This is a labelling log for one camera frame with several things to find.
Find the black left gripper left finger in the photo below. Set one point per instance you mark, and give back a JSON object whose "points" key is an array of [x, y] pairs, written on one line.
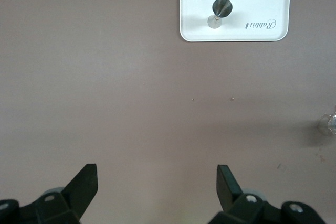
{"points": [[76, 195]]}

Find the steel double jigger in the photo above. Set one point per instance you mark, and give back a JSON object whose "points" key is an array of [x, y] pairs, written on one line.
{"points": [[221, 7]]}

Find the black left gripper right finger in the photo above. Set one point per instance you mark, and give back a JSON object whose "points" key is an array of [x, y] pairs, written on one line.
{"points": [[231, 203]]}

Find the cut crystal wine glass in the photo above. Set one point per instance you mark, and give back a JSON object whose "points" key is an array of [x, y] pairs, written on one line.
{"points": [[329, 124]]}

